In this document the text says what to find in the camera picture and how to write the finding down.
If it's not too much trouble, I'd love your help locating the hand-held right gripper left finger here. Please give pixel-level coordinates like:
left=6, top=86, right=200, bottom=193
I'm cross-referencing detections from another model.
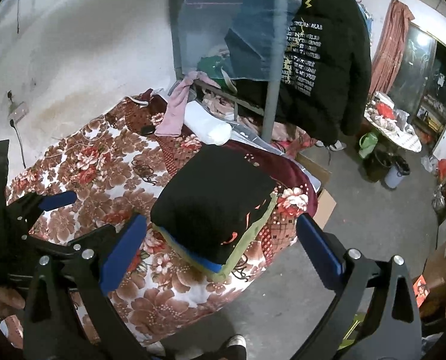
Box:
left=22, top=214, right=188, bottom=360

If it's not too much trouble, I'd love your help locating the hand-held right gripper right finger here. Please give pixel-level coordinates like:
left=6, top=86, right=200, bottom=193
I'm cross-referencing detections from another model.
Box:
left=296, top=213, right=423, bottom=360

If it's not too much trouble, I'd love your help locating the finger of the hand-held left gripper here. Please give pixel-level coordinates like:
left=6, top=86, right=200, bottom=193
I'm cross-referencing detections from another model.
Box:
left=22, top=224, right=117, bottom=260
left=7, top=190, right=78, bottom=234

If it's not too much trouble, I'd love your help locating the black orange print hoodie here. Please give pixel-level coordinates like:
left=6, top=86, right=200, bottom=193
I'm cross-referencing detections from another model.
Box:
left=150, top=144, right=278, bottom=266

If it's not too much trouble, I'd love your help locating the person's left hand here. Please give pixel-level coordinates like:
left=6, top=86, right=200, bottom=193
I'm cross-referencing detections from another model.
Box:
left=0, top=283, right=27, bottom=322

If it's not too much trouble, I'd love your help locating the cardboard box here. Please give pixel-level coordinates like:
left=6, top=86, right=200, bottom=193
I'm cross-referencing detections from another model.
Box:
left=296, top=149, right=338, bottom=230

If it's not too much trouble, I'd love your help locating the olive green folded garment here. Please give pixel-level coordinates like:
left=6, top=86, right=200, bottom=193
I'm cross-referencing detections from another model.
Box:
left=153, top=191, right=278, bottom=283

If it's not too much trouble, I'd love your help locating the floral blanket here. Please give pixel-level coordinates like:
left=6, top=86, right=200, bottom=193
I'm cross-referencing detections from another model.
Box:
left=0, top=85, right=322, bottom=348

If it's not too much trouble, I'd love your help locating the lime green plastic item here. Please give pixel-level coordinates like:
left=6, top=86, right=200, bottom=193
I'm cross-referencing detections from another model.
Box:
left=337, top=313, right=368, bottom=352

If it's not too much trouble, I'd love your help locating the blue folded shirt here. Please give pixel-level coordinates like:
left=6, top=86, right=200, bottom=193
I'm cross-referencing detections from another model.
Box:
left=153, top=223, right=224, bottom=275

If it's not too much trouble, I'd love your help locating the white power strip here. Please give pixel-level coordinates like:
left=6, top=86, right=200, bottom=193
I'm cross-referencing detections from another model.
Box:
left=7, top=101, right=30, bottom=124

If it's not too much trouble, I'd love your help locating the person's left shoe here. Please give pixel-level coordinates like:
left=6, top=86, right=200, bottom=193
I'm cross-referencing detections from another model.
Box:
left=147, top=340, right=166, bottom=357

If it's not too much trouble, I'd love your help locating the person's shoe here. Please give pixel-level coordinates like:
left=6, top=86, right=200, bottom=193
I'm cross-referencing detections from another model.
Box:
left=221, top=334, right=247, bottom=355
left=147, top=340, right=166, bottom=357

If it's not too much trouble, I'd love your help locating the black bin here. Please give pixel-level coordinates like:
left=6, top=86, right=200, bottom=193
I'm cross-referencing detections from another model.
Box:
left=363, top=149, right=392, bottom=183

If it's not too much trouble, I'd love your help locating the grey trash bin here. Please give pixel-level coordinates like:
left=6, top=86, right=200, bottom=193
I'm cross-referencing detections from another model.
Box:
left=383, top=155, right=411, bottom=189

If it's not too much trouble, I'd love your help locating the red printed box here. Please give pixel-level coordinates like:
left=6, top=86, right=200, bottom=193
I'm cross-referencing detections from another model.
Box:
left=413, top=274, right=431, bottom=308

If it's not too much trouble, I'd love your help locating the brown wooden cabinet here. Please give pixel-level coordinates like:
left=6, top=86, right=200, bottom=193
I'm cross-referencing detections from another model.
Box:
left=418, top=206, right=446, bottom=322

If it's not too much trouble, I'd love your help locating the person's right shoe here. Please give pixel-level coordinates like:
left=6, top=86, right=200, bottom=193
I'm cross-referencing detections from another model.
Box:
left=221, top=334, right=247, bottom=355

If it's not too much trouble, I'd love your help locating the pink cloth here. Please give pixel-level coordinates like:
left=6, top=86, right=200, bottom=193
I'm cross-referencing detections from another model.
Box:
left=153, top=70, right=222, bottom=139

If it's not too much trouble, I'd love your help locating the cluttered round table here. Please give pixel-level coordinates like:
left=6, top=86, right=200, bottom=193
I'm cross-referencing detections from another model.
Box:
left=363, top=91, right=423, bottom=154

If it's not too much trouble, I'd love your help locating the white rolled pillow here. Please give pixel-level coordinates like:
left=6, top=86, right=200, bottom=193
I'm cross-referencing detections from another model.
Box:
left=183, top=100, right=233, bottom=146

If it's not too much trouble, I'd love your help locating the black printed hanging jacket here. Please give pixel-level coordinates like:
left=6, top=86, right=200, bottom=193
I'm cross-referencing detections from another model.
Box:
left=236, top=0, right=374, bottom=144

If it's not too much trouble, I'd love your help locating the pink floral bedding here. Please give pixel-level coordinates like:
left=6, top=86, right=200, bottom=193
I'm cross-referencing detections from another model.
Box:
left=200, top=93, right=322, bottom=159

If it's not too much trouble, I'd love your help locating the pale translucent hanging sheet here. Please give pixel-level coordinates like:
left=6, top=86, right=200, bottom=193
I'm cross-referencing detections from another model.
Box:
left=0, top=0, right=33, bottom=47

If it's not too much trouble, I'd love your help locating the green cloth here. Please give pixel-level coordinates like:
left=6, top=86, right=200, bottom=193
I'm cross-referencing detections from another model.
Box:
left=197, top=55, right=227, bottom=80

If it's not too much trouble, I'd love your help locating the dark glass window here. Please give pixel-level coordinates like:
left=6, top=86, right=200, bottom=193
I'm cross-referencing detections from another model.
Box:
left=389, top=20, right=446, bottom=151

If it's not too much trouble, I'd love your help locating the pink curtain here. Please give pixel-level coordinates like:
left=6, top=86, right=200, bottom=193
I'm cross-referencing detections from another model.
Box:
left=369, top=0, right=415, bottom=100

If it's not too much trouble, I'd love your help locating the blue mosquito net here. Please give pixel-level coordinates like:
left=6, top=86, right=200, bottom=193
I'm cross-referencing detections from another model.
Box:
left=177, top=0, right=311, bottom=84

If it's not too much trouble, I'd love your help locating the black power cable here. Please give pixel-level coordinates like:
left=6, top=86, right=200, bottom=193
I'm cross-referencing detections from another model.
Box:
left=8, top=119, right=28, bottom=170

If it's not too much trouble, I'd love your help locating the grey metal bunk bed frame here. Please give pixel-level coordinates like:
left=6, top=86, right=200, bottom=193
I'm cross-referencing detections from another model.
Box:
left=168, top=0, right=296, bottom=142

